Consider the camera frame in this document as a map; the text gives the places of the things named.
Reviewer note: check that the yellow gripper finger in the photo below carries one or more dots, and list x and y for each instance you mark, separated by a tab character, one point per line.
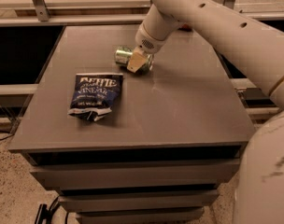
137	60

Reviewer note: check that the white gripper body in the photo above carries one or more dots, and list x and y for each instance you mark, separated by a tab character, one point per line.
149	42

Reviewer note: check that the green soda can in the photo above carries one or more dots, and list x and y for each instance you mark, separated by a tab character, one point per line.
122	56

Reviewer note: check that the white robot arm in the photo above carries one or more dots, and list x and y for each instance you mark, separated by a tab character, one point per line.
256	50

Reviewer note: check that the red soda can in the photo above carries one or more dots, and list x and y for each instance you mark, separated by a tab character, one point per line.
186	28

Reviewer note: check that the blue chip bag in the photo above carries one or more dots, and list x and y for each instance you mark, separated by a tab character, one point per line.
94	95

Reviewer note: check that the grey drawer cabinet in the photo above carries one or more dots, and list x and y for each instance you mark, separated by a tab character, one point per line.
172	137

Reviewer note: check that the black floor plug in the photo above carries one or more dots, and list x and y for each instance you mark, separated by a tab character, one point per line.
46	213

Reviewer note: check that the metal railing frame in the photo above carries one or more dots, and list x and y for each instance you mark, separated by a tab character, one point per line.
88	11

